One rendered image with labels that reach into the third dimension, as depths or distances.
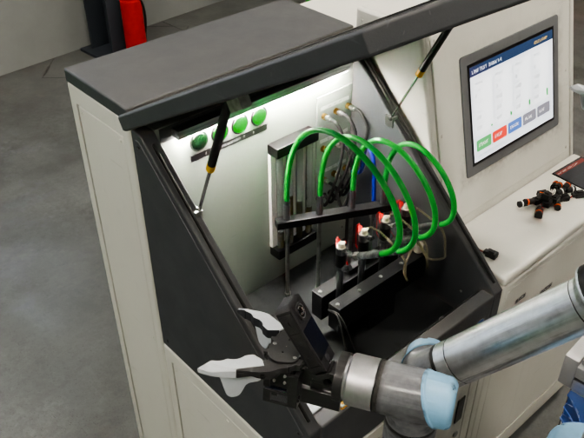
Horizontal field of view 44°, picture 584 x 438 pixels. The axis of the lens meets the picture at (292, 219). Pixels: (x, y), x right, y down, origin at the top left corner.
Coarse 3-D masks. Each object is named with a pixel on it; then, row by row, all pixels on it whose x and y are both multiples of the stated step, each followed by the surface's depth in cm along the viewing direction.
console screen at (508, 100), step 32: (544, 32) 212; (480, 64) 195; (512, 64) 205; (544, 64) 216; (480, 96) 199; (512, 96) 209; (544, 96) 220; (480, 128) 202; (512, 128) 212; (544, 128) 224; (480, 160) 206
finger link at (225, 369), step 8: (224, 360) 103; (232, 360) 103; (240, 360) 103; (248, 360) 103; (256, 360) 103; (200, 368) 102; (208, 368) 102; (216, 368) 102; (224, 368) 101; (232, 368) 101; (216, 376) 102; (224, 376) 102; (232, 376) 101; (224, 384) 103; (232, 384) 103; (240, 384) 104; (232, 392) 104; (240, 392) 104
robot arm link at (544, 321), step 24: (552, 288) 102; (576, 288) 96; (504, 312) 106; (528, 312) 101; (552, 312) 99; (576, 312) 96; (456, 336) 111; (480, 336) 106; (504, 336) 103; (528, 336) 101; (552, 336) 100; (576, 336) 99; (408, 360) 117; (432, 360) 112; (456, 360) 109; (480, 360) 106; (504, 360) 105
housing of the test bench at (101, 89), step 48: (288, 0) 208; (336, 0) 217; (144, 48) 182; (192, 48) 182; (240, 48) 182; (288, 48) 182; (96, 96) 165; (144, 96) 161; (96, 144) 177; (96, 192) 190; (144, 240) 178; (144, 288) 192; (144, 336) 208; (144, 384) 226; (144, 432) 248
